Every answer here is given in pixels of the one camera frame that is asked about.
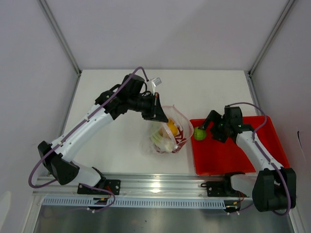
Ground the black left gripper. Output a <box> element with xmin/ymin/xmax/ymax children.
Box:
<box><xmin>128</xmin><ymin>92</ymin><xmax>168</xmax><ymax>123</ymax></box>

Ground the yellow lemon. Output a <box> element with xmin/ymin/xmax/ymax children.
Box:
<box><xmin>167</xmin><ymin>123</ymin><xmax>178</xmax><ymax>137</ymax></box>

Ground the aluminium corner post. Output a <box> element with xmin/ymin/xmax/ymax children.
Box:
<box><xmin>247</xmin><ymin>0</ymin><xmax>298</xmax><ymax>76</ymax></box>
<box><xmin>36</xmin><ymin>0</ymin><xmax>82</xmax><ymax>76</ymax></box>

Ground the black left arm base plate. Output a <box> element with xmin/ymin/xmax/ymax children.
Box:
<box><xmin>77</xmin><ymin>179</ymin><xmax>121</xmax><ymax>195</ymax></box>

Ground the right aluminium corner post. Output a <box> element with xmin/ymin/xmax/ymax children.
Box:
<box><xmin>247</xmin><ymin>0</ymin><xmax>298</xmax><ymax>76</ymax></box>

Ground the white slotted cable duct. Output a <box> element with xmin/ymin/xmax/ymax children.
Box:
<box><xmin>42</xmin><ymin>196</ymin><xmax>226</xmax><ymax>209</ymax></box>

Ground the aluminium rail frame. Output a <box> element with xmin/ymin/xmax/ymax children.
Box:
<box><xmin>33</xmin><ymin>172</ymin><xmax>297</xmax><ymax>200</ymax></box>

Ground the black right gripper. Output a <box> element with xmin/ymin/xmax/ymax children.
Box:
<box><xmin>198</xmin><ymin>110</ymin><xmax>230</xmax><ymax>143</ymax></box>

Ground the green bumpy custard apple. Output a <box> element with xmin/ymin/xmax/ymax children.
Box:
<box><xmin>193</xmin><ymin>127</ymin><xmax>207</xmax><ymax>141</ymax></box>

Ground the red plastic tray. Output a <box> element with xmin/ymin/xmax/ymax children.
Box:
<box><xmin>191</xmin><ymin>117</ymin><xmax>290</xmax><ymax>176</ymax></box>

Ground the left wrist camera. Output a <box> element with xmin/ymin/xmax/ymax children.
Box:
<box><xmin>149</xmin><ymin>77</ymin><xmax>162</xmax><ymax>94</ymax></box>

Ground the clear zip top bag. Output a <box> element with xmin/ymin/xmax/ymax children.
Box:
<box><xmin>140</xmin><ymin>105</ymin><xmax>194</xmax><ymax>154</ymax></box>

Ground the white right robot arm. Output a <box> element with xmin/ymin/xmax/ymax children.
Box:
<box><xmin>205</xmin><ymin>103</ymin><xmax>296</xmax><ymax>216</ymax></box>

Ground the left aluminium corner post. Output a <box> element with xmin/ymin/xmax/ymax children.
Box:
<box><xmin>36</xmin><ymin>0</ymin><xmax>82</xmax><ymax>76</ymax></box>

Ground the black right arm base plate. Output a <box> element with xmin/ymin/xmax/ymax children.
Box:
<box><xmin>200</xmin><ymin>181</ymin><xmax>248</xmax><ymax>198</ymax></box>

